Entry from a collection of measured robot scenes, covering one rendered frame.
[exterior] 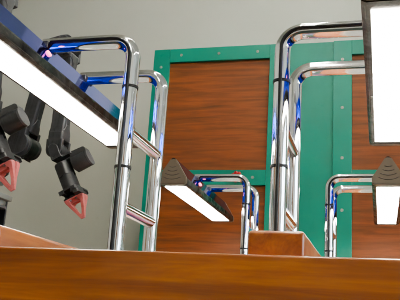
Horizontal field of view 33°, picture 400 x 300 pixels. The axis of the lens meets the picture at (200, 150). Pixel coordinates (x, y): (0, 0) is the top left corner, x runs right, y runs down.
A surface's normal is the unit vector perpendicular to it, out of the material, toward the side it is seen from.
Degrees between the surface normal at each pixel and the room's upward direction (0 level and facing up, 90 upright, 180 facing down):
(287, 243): 90
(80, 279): 90
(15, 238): 90
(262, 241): 90
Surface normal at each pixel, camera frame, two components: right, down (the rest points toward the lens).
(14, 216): -0.26, -0.26
